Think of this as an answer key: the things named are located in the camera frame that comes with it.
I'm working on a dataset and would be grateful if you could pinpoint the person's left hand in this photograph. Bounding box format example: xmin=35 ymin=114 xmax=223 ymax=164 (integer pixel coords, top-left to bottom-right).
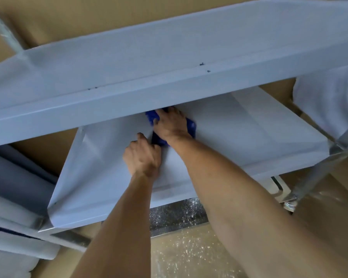
xmin=123 ymin=132 xmax=163 ymax=179

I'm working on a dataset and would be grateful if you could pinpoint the person's right hand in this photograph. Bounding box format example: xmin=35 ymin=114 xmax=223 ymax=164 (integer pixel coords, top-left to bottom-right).
xmin=152 ymin=106 xmax=192 ymax=143

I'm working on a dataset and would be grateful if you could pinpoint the blue plastic scraper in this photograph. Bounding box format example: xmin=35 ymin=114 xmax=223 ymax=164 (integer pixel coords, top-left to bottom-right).
xmin=145 ymin=109 xmax=197 ymax=148

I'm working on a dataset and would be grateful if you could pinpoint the white protective film sheet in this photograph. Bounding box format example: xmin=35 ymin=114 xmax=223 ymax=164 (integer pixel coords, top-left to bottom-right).
xmin=47 ymin=112 xmax=170 ymax=227

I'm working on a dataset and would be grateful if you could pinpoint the person's left forearm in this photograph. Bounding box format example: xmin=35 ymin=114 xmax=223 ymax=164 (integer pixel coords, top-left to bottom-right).
xmin=71 ymin=171 xmax=163 ymax=278

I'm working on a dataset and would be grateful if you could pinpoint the person's right forearm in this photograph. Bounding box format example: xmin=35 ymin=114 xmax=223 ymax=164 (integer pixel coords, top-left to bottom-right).
xmin=164 ymin=133 xmax=348 ymax=278

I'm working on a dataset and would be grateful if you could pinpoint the large film-covered steel shelf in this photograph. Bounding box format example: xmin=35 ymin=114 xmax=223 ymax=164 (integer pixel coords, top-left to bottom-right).
xmin=0 ymin=0 xmax=348 ymax=148

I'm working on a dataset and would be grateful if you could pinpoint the small film-covered steel shelf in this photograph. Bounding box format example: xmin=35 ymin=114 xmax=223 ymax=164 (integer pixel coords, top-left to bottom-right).
xmin=38 ymin=86 xmax=330 ymax=232

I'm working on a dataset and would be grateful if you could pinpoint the clear plastic floor sheet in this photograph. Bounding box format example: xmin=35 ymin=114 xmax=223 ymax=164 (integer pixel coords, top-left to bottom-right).
xmin=149 ymin=171 xmax=348 ymax=278

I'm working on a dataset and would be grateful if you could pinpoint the grey film-covered panel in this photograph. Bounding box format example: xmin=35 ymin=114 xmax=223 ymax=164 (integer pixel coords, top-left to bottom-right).
xmin=0 ymin=145 xmax=59 ymax=209

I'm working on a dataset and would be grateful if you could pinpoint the white film-covered panel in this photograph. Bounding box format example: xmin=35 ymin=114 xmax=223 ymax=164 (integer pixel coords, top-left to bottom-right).
xmin=0 ymin=228 xmax=61 ymax=261
xmin=0 ymin=190 xmax=48 ymax=233

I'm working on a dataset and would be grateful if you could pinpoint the cart caster wheel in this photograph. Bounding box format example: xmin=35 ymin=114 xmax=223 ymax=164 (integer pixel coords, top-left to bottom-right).
xmin=282 ymin=200 xmax=299 ymax=213

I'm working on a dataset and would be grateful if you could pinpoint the white folded cloth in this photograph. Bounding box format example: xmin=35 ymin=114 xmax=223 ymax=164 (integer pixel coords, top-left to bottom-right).
xmin=292 ymin=62 xmax=348 ymax=157

